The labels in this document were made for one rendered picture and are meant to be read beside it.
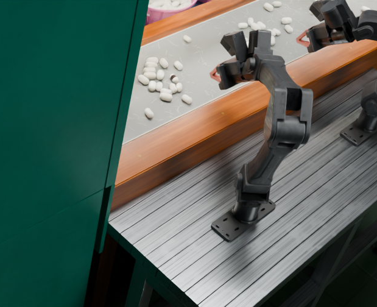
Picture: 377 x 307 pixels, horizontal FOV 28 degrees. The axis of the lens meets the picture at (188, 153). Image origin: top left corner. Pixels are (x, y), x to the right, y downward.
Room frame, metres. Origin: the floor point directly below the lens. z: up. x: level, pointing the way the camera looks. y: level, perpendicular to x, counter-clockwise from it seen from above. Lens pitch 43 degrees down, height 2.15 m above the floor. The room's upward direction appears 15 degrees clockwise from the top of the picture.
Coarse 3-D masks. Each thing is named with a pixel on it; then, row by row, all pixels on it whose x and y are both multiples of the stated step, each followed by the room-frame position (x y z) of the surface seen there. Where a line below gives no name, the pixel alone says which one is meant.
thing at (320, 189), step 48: (336, 96) 2.01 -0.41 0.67; (240, 144) 1.66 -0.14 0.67; (336, 144) 1.77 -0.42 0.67; (192, 192) 1.42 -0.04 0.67; (288, 192) 1.52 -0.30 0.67; (336, 192) 1.57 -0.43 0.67; (144, 240) 1.22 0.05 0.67; (192, 240) 1.26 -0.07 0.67; (240, 240) 1.30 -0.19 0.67; (288, 240) 1.35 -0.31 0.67; (192, 288) 1.12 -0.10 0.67; (240, 288) 1.15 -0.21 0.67
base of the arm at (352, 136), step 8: (360, 120) 1.87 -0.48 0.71; (368, 120) 1.86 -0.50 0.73; (376, 120) 1.86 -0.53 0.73; (344, 128) 1.85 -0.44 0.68; (352, 128) 1.86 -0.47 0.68; (360, 128) 1.86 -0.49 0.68; (368, 128) 1.86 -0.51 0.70; (376, 128) 1.88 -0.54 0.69; (344, 136) 1.81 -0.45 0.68; (352, 136) 1.82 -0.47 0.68; (360, 136) 1.83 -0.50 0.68; (368, 136) 1.84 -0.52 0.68
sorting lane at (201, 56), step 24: (264, 0) 2.35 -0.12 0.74; (288, 0) 2.39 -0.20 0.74; (312, 0) 2.43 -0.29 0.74; (360, 0) 2.52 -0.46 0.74; (216, 24) 2.12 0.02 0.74; (264, 24) 2.20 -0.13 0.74; (288, 24) 2.24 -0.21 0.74; (312, 24) 2.28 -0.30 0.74; (144, 48) 1.89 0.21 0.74; (168, 48) 1.92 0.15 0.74; (192, 48) 1.96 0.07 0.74; (216, 48) 1.99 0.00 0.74; (288, 48) 2.10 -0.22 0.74; (168, 72) 1.81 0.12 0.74; (192, 72) 1.84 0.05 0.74; (216, 72) 1.87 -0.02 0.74; (144, 96) 1.67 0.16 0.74; (192, 96) 1.73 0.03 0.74; (216, 96) 1.76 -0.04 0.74; (144, 120) 1.57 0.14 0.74; (168, 120) 1.60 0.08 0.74
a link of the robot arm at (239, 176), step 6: (240, 174) 1.40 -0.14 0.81; (234, 180) 1.40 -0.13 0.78; (240, 180) 1.38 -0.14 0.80; (234, 186) 1.38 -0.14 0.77; (240, 186) 1.37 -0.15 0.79; (240, 192) 1.37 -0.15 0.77; (246, 192) 1.39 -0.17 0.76; (240, 198) 1.36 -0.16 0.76; (246, 198) 1.37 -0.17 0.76; (252, 198) 1.37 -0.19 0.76; (258, 198) 1.38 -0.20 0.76; (264, 198) 1.39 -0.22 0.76
